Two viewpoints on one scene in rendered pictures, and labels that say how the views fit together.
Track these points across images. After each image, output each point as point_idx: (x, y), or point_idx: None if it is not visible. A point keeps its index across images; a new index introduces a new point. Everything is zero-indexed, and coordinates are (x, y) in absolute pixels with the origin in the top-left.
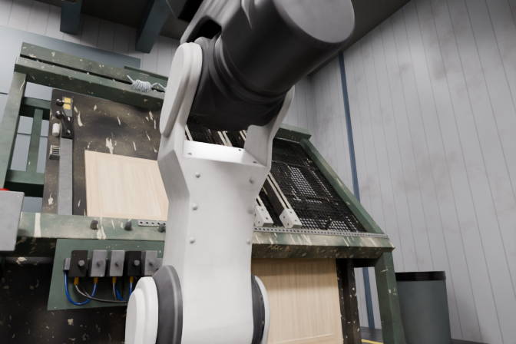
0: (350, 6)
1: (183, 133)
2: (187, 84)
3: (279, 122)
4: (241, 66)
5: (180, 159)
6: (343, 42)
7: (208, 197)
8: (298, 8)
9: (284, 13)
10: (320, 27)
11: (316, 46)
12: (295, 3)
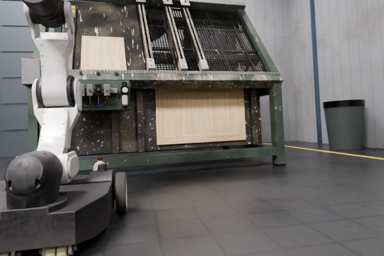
0: None
1: (34, 31)
2: (26, 15)
3: (68, 22)
4: (30, 10)
5: (34, 40)
6: (43, 1)
7: (46, 52)
8: None
9: None
10: None
11: (32, 4)
12: None
